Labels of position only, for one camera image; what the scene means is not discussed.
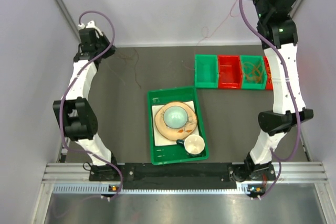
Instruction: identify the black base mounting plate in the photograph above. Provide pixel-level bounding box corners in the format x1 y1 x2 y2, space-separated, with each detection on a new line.
86 163 275 182

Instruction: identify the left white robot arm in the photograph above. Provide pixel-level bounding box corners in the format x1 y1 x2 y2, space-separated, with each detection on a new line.
52 20 121 182

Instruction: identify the dark brown thin cable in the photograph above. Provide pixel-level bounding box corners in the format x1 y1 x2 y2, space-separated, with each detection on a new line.
118 49 142 88

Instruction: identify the large green plastic tray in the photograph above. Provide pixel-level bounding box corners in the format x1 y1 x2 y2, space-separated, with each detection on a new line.
147 86 209 165

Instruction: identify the white and green cup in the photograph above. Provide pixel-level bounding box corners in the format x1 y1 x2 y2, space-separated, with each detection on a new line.
176 134 205 156

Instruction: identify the pale blue upturned bowl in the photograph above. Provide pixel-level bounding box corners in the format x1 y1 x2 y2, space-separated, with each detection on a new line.
163 105 188 129

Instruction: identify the grey slotted cable duct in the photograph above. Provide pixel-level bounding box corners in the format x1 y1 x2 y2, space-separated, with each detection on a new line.
53 184 261 195

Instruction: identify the red bin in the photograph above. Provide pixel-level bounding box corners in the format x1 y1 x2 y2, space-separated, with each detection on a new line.
263 56 273 90
217 55 243 89

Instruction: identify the left aluminium frame post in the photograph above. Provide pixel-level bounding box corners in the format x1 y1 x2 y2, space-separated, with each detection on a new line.
54 0 80 42

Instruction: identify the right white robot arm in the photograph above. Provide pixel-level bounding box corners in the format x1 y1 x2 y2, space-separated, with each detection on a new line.
232 0 313 181

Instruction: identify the aluminium front rail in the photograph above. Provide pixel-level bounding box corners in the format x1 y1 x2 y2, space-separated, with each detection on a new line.
42 162 328 184

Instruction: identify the green bin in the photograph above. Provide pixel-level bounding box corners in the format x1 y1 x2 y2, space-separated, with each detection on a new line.
194 55 219 89
240 55 267 90

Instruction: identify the beige ceramic plate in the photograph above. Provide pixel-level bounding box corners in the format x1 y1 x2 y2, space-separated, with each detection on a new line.
154 101 198 141

